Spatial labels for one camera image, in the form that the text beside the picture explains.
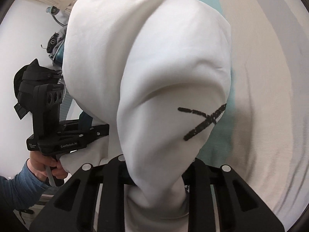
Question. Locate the blue sleeved left forearm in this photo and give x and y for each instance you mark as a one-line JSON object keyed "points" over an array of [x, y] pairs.
{"points": [[23, 191]]}

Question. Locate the blue and white hooded jacket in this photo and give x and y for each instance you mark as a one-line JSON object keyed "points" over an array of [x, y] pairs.
{"points": [[158, 73]]}

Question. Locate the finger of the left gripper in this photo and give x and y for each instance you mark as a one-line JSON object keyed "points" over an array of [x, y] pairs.
{"points": [[84, 131]]}

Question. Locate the black backpack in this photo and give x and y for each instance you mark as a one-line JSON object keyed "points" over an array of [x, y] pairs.
{"points": [[25, 81]]}

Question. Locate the blue desk lamp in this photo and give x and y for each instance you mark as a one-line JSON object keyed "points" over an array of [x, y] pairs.
{"points": [[58, 16]]}

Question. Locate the person's left hand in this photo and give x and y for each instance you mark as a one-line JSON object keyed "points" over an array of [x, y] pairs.
{"points": [[38, 163]]}

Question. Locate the striped bed mattress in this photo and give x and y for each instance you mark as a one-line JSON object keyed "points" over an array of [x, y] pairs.
{"points": [[263, 134]]}

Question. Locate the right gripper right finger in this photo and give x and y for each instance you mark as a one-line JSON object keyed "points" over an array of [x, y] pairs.
{"points": [[220, 198]]}

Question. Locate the clutter on teal suitcase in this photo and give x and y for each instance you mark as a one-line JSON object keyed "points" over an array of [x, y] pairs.
{"points": [[56, 38]]}

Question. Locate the grey hard suitcase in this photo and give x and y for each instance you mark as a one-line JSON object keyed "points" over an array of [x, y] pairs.
{"points": [[69, 108]]}

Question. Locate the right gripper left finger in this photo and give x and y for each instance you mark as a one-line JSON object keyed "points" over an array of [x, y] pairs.
{"points": [[92, 200]]}

